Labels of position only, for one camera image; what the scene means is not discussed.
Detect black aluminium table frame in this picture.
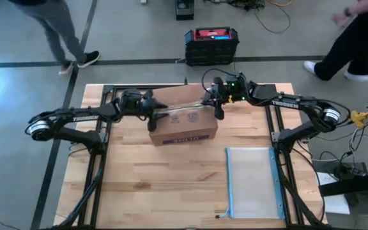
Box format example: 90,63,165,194
75,83,306,230

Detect white paper sheet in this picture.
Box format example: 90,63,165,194
316,172,351,215

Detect black box device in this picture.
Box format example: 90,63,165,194
174,0,195,21

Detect black power cables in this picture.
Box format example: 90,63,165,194
311,118,368,176

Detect black and red tool case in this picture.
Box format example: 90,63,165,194
183,26,240,67

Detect grey power box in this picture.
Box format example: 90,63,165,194
311,158,368,180

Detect yellow clamp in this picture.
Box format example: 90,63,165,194
349,110,368,129

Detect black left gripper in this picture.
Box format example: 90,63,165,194
119,88,170,133

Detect mesh zip pouch blue trim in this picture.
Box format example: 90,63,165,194
215,146,286,220

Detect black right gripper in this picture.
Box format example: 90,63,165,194
201,73,250,121

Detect yellow cable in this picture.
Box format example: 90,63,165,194
265,0,293,8

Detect black beam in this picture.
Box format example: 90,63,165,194
318,169,368,197

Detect black cable bundle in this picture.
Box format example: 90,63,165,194
54,153,105,229
278,149,327,229

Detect black cable tangle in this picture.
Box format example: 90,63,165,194
203,0,292,35

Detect person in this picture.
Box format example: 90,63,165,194
302,0,368,82
8,0,102,76

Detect brown cardboard box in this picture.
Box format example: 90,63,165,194
148,83,219,147

